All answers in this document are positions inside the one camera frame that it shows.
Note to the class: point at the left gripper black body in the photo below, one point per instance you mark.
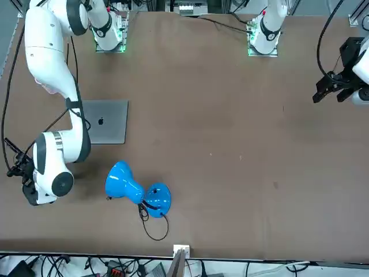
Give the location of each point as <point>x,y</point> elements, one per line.
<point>350,52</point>

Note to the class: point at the blue desk lamp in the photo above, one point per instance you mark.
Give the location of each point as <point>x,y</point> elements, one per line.
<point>121,181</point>

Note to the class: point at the aluminium frame post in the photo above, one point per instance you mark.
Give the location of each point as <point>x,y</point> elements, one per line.
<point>178,265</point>

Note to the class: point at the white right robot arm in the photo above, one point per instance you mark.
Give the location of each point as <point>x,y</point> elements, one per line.
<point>46,57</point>

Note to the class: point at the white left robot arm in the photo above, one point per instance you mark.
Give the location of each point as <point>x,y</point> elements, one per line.
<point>269,29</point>

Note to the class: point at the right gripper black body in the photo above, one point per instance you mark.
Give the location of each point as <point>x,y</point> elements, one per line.
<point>21,168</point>

